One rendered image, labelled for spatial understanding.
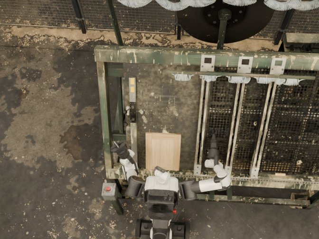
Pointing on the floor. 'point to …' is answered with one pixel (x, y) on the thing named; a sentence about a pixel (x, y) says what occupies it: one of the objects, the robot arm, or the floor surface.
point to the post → (117, 206)
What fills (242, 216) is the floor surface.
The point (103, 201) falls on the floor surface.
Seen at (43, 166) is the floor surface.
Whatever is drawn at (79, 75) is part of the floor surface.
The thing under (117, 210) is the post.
